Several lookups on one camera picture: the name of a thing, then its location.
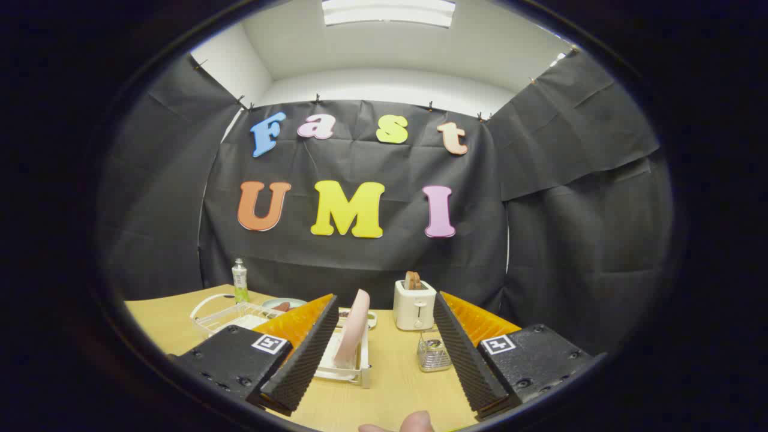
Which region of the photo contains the pale green plate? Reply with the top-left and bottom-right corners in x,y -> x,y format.
262,298 -> 308,313

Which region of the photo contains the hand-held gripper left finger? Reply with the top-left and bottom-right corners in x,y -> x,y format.
170,293 -> 340,418

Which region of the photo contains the clear bottle with green liquid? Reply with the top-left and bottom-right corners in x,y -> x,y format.
232,259 -> 250,304

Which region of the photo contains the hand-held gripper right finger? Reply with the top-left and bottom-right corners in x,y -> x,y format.
433,291 -> 601,421

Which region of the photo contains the white divided sauce tray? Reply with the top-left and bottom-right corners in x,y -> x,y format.
337,307 -> 378,329

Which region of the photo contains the pink plate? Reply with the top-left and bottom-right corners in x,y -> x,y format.
334,289 -> 371,370

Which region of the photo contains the white toaster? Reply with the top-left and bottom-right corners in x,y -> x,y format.
393,279 -> 437,331

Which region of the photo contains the white wire dish rack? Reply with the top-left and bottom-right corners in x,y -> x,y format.
191,293 -> 379,389

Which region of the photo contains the silver wire basket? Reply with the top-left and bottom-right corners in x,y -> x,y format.
417,329 -> 454,373

